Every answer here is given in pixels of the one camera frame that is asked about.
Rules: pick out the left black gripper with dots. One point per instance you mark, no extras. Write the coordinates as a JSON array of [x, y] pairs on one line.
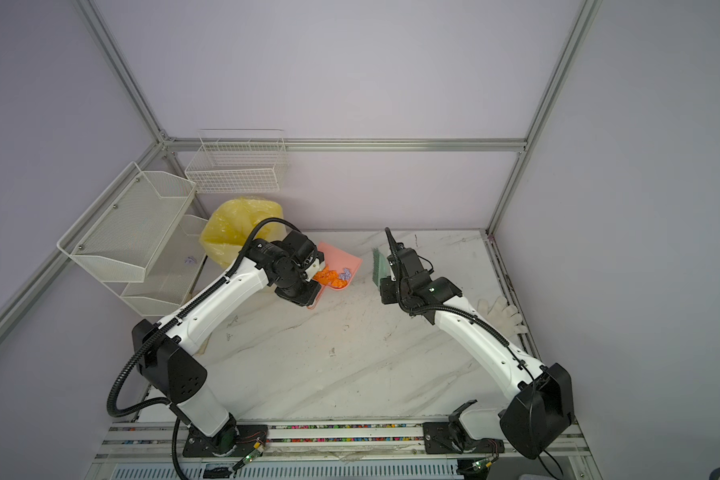
[[307, 298]]

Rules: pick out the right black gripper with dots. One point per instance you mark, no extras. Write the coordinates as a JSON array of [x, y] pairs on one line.
[[385, 295]]

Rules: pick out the green hand brush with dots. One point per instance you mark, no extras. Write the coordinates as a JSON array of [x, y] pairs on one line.
[[381, 267]]

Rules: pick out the pink dustpan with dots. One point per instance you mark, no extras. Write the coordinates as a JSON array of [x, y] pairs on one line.
[[336, 259]]

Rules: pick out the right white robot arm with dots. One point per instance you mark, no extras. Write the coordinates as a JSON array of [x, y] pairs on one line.
[[540, 397]]

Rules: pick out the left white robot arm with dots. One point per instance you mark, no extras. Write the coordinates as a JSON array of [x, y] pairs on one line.
[[168, 361]]

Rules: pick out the orange paper scraps far left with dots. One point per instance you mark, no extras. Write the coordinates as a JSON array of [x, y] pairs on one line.
[[331, 278]]

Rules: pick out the beige trash bin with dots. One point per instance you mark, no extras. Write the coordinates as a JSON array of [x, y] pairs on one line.
[[277, 231]]

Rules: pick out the yellow plastic bin liner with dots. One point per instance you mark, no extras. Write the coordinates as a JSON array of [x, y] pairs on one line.
[[230, 225]]

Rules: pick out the white knit glove right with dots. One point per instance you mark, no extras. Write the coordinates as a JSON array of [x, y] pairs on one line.
[[502, 316]]

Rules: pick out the white mesh lower shelf basket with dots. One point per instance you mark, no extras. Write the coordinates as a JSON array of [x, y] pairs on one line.
[[170, 280]]

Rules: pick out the white mesh shelf basket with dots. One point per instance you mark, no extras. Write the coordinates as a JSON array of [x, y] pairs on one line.
[[119, 238], [170, 280]]

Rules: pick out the white mesh upper shelf basket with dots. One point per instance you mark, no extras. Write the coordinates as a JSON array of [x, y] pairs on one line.
[[119, 238]]

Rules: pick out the white wire wall basket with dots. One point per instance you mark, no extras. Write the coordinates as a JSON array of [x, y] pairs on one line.
[[239, 161]]

